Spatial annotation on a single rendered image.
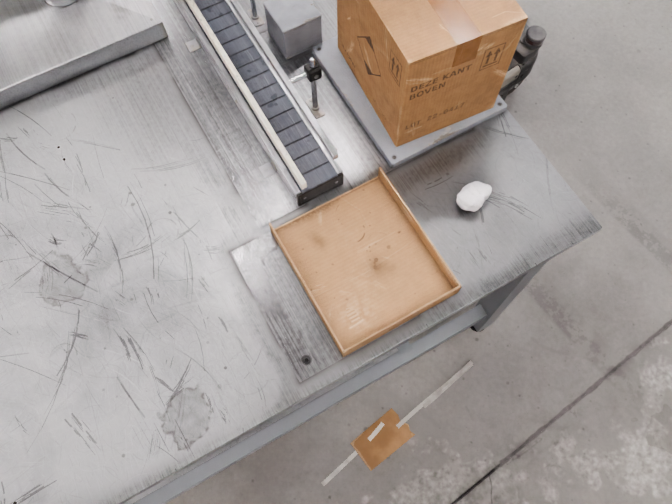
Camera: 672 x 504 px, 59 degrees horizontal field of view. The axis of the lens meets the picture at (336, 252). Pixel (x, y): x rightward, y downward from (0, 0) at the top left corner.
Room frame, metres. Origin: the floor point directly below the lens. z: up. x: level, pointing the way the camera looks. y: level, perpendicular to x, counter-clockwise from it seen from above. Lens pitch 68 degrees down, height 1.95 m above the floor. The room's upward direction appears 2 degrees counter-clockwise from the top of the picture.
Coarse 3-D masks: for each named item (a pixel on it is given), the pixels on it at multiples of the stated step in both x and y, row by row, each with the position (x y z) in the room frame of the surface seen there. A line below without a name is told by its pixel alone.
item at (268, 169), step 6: (186, 42) 1.00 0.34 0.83; (192, 42) 1.00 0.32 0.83; (198, 42) 0.99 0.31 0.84; (192, 48) 0.98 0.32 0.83; (198, 48) 0.98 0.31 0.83; (270, 162) 0.66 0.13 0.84; (264, 168) 0.65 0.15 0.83; (270, 168) 0.65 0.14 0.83; (264, 174) 0.63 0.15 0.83; (270, 174) 0.63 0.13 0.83
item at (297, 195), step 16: (176, 0) 1.10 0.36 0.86; (192, 16) 1.03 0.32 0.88; (208, 48) 0.94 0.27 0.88; (256, 48) 0.93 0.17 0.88; (224, 80) 0.86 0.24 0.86; (240, 96) 0.80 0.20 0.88; (288, 96) 0.80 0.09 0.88; (256, 128) 0.72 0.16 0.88; (320, 144) 0.68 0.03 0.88; (288, 176) 0.60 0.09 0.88; (320, 192) 0.58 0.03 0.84
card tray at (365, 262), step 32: (352, 192) 0.58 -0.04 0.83; (384, 192) 0.58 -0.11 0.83; (288, 224) 0.52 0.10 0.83; (320, 224) 0.51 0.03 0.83; (352, 224) 0.51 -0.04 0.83; (384, 224) 0.51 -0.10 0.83; (416, 224) 0.49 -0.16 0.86; (288, 256) 0.43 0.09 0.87; (320, 256) 0.44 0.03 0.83; (352, 256) 0.44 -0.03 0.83; (384, 256) 0.44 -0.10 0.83; (416, 256) 0.44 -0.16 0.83; (320, 288) 0.37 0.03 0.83; (352, 288) 0.37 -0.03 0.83; (384, 288) 0.37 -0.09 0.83; (416, 288) 0.37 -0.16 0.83; (448, 288) 0.37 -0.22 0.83; (352, 320) 0.31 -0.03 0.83; (384, 320) 0.31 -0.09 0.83
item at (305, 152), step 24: (216, 0) 1.07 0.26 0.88; (216, 24) 1.00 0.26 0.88; (240, 24) 1.00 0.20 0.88; (240, 48) 0.93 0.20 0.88; (240, 72) 0.87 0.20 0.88; (264, 72) 0.86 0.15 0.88; (264, 96) 0.80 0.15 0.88; (288, 120) 0.74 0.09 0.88; (288, 144) 0.68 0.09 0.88; (312, 144) 0.68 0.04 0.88; (288, 168) 0.62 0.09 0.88; (312, 168) 0.62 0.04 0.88
